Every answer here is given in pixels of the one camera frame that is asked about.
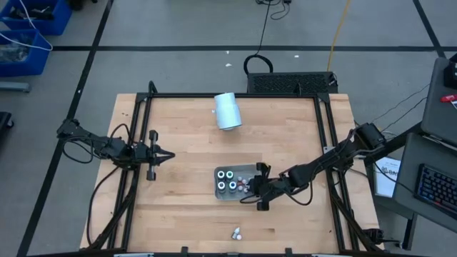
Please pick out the blue storage bin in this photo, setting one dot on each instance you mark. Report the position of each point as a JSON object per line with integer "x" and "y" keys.
{"x": 57, "y": 21}
{"x": 35, "y": 66}

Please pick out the black device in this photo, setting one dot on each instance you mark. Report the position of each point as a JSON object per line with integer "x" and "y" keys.
{"x": 451, "y": 73}

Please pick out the black backlit keyboard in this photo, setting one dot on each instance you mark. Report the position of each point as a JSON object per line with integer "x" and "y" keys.
{"x": 437, "y": 191}

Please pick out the large green-capped colouring bottle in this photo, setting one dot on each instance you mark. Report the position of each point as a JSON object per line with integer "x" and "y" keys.
{"x": 229, "y": 174}

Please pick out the white cylinder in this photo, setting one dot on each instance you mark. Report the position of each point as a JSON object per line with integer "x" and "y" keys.
{"x": 228, "y": 114}

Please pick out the grey desk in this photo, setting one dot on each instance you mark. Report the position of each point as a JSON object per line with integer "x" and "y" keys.
{"x": 437, "y": 107}
{"x": 410, "y": 171}

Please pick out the grey bar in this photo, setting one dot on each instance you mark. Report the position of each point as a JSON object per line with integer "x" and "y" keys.
{"x": 14, "y": 86}

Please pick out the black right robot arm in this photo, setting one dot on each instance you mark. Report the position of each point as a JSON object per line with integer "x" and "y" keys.
{"x": 321, "y": 162}

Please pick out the large black-capped colouring bottle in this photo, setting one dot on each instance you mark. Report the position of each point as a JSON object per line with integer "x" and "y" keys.
{"x": 221, "y": 174}

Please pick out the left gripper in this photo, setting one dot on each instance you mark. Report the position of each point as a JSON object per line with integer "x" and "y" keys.
{"x": 151, "y": 155}

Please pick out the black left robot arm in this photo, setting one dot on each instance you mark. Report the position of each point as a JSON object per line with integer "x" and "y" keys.
{"x": 110, "y": 148}

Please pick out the white printed paper sheet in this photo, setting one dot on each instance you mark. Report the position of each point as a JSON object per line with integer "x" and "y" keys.
{"x": 387, "y": 178}

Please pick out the red tool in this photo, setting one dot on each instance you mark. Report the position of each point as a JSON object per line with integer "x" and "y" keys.
{"x": 448, "y": 98}

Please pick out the grey plastic bin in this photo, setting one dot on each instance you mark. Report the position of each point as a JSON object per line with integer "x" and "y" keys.
{"x": 228, "y": 194}

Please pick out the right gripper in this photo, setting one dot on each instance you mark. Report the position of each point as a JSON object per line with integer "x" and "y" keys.
{"x": 271, "y": 185}

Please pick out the black computer case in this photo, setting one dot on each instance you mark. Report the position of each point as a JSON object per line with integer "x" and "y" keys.
{"x": 291, "y": 83}

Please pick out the black aluminium table frame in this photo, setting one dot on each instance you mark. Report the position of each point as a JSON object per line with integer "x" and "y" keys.
{"x": 232, "y": 95}

